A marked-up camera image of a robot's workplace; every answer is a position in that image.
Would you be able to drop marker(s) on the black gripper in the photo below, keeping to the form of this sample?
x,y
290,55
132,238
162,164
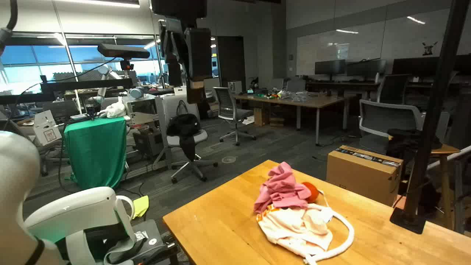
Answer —
x,y
178,8

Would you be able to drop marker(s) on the pink cloth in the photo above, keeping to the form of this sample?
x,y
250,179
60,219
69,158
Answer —
x,y
281,189

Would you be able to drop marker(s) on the cream printed shirt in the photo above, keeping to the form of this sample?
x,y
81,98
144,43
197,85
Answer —
x,y
294,230

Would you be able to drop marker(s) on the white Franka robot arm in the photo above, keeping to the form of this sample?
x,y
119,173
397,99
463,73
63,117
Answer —
x,y
73,211

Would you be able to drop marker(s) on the black jacket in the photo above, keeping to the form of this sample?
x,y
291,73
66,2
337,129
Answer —
x,y
182,126

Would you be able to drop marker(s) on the white plastic bag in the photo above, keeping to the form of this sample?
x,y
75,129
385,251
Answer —
x,y
112,110

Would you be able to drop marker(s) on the swivel stool with white seat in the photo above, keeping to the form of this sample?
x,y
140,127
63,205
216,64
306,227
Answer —
x,y
188,148

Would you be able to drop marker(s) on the black equipment box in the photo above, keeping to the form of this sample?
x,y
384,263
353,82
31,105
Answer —
x,y
147,142

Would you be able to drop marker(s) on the small cardboard box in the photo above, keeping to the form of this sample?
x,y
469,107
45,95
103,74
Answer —
x,y
260,117

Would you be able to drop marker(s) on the green cloth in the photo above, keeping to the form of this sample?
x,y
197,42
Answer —
x,y
95,152

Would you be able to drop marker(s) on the wooden office desk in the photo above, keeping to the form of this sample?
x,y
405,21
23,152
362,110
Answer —
x,y
303,102

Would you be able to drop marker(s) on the black computer monitor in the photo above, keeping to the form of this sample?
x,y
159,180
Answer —
x,y
362,68
329,68
413,66

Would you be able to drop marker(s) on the yellow cloth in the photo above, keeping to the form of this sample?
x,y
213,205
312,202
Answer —
x,y
140,207

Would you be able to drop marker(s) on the dark long desk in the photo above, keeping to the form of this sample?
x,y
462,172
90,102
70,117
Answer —
x,y
338,85

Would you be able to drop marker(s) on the ceiling light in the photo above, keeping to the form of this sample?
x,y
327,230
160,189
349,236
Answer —
x,y
346,32
415,20

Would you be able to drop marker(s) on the black office chair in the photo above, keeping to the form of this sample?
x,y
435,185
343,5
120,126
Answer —
x,y
391,89

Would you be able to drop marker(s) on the grey mesh office chair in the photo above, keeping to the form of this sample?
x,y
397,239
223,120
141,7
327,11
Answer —
x,y
387,119

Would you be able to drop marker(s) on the cardboard box with black tape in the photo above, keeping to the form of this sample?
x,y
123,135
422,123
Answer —
x,y
362,174

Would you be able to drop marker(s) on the black bag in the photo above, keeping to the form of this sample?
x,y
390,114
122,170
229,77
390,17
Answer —
x,y
406,141

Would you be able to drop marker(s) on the wooden stool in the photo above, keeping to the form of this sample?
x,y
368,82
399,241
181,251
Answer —
x,y
443,152

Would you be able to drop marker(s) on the black stereo camera bar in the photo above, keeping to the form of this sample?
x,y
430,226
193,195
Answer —
x,y
122,51

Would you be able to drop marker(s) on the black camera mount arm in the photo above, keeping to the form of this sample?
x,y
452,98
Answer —
x,y
88,85

